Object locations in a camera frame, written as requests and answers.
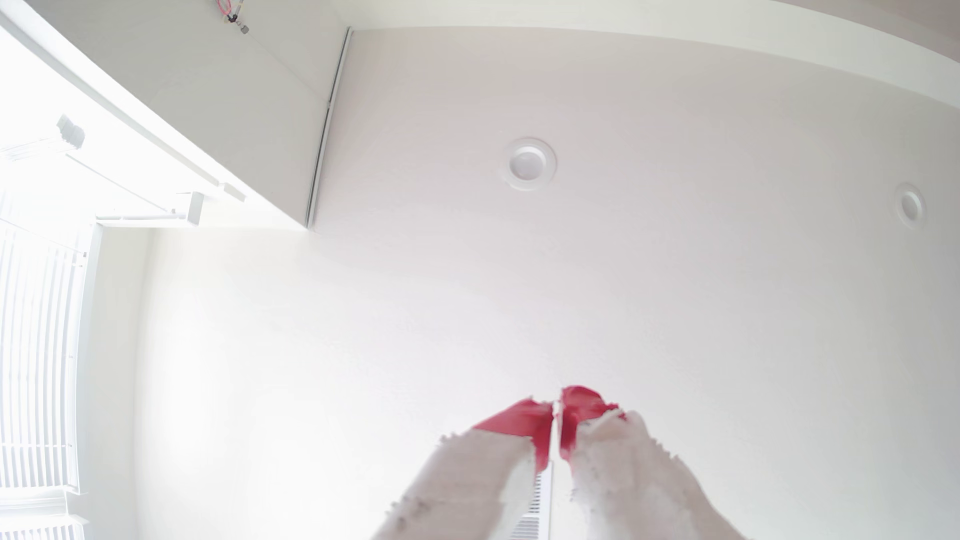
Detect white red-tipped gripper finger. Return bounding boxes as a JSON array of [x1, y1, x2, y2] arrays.
[[371, 397, 556, 540], [558, 384, 747, 540]]

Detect white slatted air vent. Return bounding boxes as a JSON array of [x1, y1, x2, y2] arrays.
[[513, 465, 553, 540]]

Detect round recessed ceiling light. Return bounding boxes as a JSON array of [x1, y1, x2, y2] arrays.
[[501, 137, 558, 192], [892, 182, 927, 228]]

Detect white window blinds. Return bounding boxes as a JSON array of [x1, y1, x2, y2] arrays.
[[0, 187, 95, 540]]

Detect white blind rail bracket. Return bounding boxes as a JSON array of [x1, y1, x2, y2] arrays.
[[96, 191, 205, 228]]

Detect red and black hanging wires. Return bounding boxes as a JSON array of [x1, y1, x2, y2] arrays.
[[217, 0, 250, 35]]

